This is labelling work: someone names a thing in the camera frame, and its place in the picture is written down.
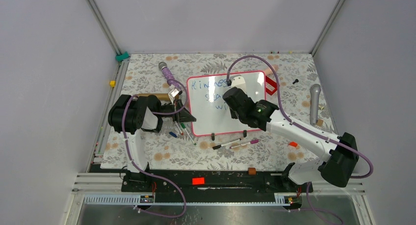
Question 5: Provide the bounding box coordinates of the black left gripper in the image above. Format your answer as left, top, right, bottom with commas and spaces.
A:
156, 99, 196, 123

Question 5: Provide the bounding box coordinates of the pink framed whiteboard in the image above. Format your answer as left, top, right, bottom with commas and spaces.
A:
186, 71, 266, 137

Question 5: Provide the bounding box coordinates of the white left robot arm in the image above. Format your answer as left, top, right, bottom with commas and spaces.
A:
108, 94, 196, 191

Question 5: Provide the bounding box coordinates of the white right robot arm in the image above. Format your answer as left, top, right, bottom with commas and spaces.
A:
223, 87, 359, 192

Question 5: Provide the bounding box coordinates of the green capped marker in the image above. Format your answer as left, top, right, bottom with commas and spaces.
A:
180, 123, 196, 145

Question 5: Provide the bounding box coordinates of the red capped marker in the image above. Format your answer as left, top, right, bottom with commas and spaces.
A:
173, 121, 183, 136

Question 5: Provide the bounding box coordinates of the blue marker cap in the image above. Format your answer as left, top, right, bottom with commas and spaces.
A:
169, 132, 178, 138

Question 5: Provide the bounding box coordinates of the purple glitter microphone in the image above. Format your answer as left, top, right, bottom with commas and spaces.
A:
158, 62, 181, 89

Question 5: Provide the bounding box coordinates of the purple capped marker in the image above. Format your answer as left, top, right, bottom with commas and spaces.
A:
229, 139, 259, 149

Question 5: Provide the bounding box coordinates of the black capped marker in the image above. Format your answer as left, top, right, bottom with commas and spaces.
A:
212, 138, 242, 150

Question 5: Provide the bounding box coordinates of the floral patterned mat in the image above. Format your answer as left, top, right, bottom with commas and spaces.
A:
100, 53, 348, 172

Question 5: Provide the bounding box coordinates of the orange triangle block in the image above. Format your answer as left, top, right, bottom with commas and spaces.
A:
288, 142, 298, 148

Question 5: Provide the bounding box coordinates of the brown small block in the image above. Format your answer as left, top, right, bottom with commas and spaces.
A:
247, 167, 257, 175

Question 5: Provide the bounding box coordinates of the red tape label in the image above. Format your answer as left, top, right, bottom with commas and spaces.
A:
191, 177, 205, 185

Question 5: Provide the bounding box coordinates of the silver toy microphone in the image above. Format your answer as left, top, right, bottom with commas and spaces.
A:
310, 84, 321, 125

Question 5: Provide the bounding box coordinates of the yellow small cube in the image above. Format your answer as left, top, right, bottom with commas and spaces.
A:
109, 80, 116, 88

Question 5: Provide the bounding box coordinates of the green corner clamp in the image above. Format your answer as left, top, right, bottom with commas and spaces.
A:
115, 51, 130, 62

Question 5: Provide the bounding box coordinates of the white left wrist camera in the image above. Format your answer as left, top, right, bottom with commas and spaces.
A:
168, 88, 181, 104

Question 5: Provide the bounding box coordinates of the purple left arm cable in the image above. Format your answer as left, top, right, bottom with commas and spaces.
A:
121, 78, 190, 219

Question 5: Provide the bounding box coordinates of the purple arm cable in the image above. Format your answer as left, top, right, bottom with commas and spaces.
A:
226, 55, 374, 225
121, 78, 190, 219

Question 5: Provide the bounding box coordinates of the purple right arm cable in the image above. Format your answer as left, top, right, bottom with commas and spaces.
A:
226, 55, 374, 225

